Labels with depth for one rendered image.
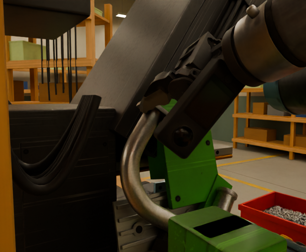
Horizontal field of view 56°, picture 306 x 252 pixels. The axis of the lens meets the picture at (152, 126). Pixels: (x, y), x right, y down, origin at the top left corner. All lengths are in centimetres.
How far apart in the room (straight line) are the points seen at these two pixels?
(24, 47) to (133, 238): 330
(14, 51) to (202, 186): 334
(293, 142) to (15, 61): 506
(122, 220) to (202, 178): 17
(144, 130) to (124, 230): 16
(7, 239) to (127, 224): 33
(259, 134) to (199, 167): 635
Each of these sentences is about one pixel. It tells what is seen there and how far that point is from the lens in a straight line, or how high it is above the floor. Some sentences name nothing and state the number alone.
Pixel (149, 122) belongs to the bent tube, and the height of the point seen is 122.
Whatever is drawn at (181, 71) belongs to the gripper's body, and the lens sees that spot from 36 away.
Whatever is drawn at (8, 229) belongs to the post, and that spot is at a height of 119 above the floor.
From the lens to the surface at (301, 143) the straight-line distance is 635.
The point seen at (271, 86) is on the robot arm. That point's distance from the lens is 43.
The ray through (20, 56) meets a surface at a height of 170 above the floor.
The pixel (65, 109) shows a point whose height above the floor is 124.
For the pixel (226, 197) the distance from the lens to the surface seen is 54.
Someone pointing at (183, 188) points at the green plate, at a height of 110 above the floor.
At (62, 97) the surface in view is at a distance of 336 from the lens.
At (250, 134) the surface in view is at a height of 38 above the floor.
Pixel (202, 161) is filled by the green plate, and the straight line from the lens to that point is 55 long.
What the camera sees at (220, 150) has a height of 112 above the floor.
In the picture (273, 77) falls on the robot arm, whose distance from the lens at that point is 32.
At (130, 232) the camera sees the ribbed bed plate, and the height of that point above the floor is 105.
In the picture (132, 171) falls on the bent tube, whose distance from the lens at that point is 43.
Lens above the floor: 126
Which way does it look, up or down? 6 degrees down
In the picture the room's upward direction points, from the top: straight up
